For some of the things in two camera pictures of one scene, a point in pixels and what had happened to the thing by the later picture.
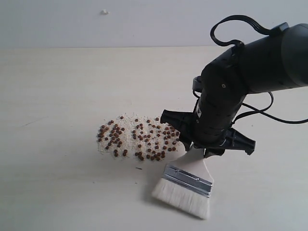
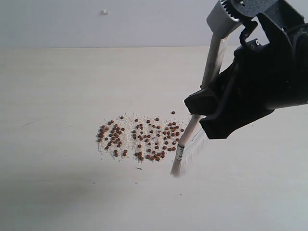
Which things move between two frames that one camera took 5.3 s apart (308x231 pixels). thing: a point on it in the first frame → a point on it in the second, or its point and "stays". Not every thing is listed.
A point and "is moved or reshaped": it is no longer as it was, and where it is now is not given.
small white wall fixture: x=104 y=12 stays
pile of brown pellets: x=146 y=138 stays
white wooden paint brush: x=187 y=183 is moved or reshaped
